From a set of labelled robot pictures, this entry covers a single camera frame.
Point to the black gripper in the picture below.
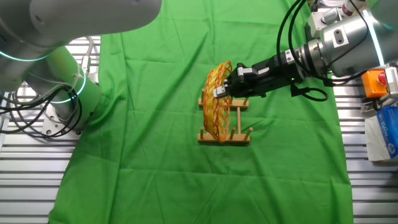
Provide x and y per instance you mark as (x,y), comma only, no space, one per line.
(273,76)

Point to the wooden peg dish rack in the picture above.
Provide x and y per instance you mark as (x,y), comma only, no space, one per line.
(239,138)

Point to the ribbed silver depth camera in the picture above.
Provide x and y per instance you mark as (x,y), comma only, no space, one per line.
(392,82)

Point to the yellow orange woven basket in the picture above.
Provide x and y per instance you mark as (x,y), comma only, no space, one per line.
(214,118)

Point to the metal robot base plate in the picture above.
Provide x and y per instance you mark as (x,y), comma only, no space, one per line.
(51,130)

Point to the orange box red button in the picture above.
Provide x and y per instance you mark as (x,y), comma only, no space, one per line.
(371,84)

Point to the white cup red band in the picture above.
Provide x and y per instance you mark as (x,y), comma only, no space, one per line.
(349,7)

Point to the green cloth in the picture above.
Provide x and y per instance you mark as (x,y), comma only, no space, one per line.
(155,171)

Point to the metal camera clamp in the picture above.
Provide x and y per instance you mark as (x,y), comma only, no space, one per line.
(371,104)

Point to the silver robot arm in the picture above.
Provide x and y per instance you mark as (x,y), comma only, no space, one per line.
(62,18)

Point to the blue tissue pack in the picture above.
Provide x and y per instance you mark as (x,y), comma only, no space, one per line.
(387,133)

